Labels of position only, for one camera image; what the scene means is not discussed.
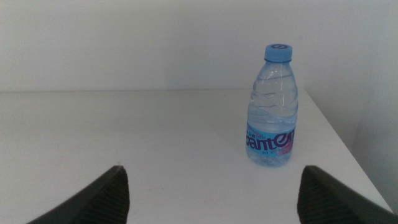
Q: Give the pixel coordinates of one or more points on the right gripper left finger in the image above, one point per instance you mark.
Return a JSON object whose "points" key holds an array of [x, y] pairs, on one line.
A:
{"points": [[105, 199]]}

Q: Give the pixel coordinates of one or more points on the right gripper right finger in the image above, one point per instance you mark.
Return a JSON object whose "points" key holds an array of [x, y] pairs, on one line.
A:
{"points": [[323, 202]]}

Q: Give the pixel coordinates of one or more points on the clear water bottle blue label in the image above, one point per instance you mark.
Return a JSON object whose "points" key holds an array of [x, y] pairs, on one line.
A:
{"points": [[270, 118]]}

